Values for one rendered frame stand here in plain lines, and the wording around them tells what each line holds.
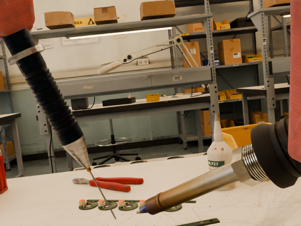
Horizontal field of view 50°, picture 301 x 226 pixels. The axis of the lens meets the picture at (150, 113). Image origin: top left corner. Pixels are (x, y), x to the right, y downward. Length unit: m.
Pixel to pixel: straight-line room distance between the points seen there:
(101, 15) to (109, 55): 2.08
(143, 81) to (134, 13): 2.33
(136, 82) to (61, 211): 2.04
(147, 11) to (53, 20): 0.70
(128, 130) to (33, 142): 1.33
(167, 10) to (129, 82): 0.62
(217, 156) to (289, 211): 0.11
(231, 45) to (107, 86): 2.30
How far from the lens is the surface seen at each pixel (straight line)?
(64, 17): 2.59
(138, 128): 4.59
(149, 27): 2.66
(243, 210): 0.39
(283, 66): 2.69
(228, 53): 4.33
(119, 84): 2.43
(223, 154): 0.43
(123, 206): 0.42
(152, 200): 0.16
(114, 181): 0.52
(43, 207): 0.48
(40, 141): 4.80
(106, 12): 2.55
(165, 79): 2.44
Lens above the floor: 0.90
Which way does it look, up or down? 5 degrees down
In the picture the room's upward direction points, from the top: 6 degrees counter-clockwise
